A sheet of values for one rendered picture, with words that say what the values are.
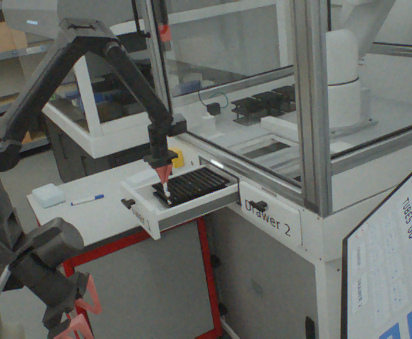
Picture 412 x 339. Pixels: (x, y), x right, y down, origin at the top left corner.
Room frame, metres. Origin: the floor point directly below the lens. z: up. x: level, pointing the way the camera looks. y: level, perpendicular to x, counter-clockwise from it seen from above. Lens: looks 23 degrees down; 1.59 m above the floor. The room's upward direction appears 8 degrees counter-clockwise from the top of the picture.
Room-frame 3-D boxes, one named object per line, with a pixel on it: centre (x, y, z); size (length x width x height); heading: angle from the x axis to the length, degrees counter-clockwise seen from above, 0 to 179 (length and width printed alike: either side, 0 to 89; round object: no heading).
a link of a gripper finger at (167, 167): (1.47, 0.15, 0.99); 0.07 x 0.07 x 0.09; 25
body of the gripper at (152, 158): (1.47, 0.14, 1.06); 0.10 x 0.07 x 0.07; 115
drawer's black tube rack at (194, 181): (1.54, 0.06, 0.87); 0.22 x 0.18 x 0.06; 116
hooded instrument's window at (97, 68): (3.27, 0.41, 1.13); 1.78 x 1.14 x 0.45; 26
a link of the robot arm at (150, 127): (1.48, 0.13, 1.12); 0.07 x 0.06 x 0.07; 122
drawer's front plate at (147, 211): (1.45, 0.24, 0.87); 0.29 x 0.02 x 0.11; 26
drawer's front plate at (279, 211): (1.30, -0.17, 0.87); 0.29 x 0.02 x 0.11; 26
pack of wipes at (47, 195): (1.89, 0.68, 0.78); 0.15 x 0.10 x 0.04; 33
